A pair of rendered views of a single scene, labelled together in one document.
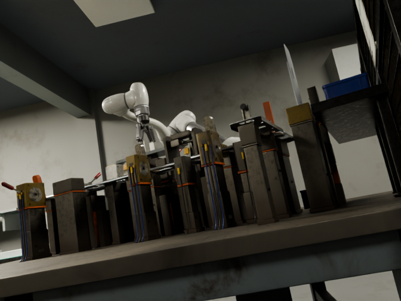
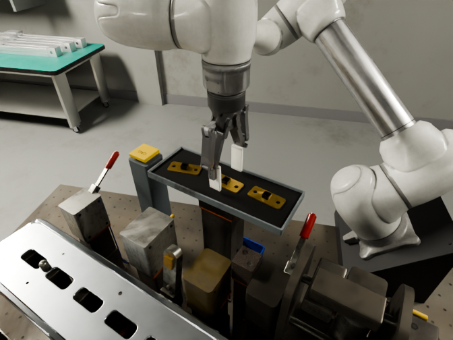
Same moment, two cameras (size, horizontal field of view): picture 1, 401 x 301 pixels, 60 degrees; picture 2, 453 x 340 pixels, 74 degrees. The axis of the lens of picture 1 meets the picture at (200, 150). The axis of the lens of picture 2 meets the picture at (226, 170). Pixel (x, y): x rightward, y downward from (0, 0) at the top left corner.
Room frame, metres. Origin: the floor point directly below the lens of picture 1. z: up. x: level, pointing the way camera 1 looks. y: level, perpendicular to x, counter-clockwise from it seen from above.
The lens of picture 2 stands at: (1.47, 0.24, 1.64)
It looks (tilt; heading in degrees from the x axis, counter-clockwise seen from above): 38 degrees down; 6
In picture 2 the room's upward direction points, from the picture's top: straight up
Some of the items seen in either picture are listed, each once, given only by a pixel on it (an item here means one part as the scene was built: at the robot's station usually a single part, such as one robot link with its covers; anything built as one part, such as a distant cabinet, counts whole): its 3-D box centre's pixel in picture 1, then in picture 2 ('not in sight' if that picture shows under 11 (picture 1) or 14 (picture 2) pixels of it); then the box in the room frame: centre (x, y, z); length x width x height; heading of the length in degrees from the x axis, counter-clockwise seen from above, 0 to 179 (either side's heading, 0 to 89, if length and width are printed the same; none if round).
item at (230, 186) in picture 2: not in sight; (226, 181); (2.02, 0.31, 1.17); 0.08 x 0.04 x 0.01; 60
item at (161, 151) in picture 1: (147, 156); (222, 183); (2.02, 0.31, 1.16); 0.37 x 0.14 x 0.02; 65
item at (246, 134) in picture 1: (258, 172); not in sight; (1.01, -0.15, 0.84); 0.05 x 0.05 x 0.29; 65
